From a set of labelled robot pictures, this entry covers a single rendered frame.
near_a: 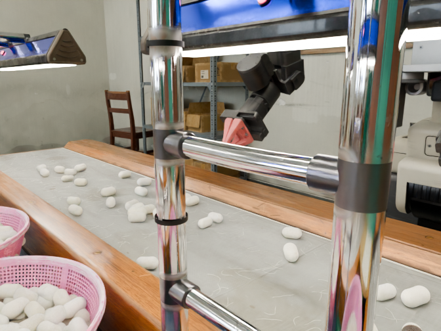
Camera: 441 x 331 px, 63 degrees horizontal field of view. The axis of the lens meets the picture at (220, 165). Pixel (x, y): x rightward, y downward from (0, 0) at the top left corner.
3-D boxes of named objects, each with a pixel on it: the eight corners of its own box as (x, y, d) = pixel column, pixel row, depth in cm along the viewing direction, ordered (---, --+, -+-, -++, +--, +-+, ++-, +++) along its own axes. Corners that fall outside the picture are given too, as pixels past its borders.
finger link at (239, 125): (222, 144, 73) (246, 112, 77) (199, 140, 78) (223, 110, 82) (237, 165, 77) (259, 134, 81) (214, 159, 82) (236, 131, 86)
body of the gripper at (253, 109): (253, 117, 74) (271, 93, 77) (219, 114, 81) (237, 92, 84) (265, 139, 78) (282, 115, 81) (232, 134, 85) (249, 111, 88)
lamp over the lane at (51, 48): (9, 70, 123) (6, 48, 121) (87, 64, 79) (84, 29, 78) (-18, 69, 118) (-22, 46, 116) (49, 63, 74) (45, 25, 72)
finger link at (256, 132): (230, 146, 72) (254, 113, 75) (207, 141, 77) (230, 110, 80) (245, 167, 76) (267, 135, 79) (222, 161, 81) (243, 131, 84)
